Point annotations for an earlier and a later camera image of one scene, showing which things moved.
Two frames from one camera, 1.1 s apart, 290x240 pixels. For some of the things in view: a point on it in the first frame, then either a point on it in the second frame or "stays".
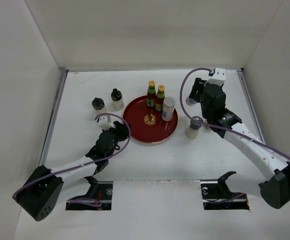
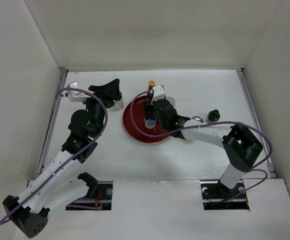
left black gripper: (122, 130) -> (111, 92)
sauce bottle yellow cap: (151, 94) stays
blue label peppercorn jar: (190, 102) -> (150, 124)
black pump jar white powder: (117, 100) stays
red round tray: (147, 125) stays
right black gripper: (198, 86) -> (148, 107)
